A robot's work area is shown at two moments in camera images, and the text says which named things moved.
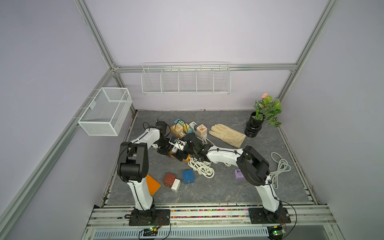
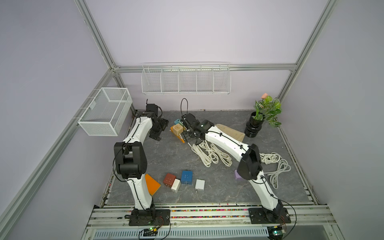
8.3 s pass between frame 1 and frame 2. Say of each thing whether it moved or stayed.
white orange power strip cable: moved
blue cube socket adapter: stayed
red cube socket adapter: stayed
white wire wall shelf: stayed
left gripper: moved
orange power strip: moved
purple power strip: stayed
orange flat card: stayed
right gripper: moved
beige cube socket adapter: stayed
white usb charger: stayed
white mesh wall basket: stayed
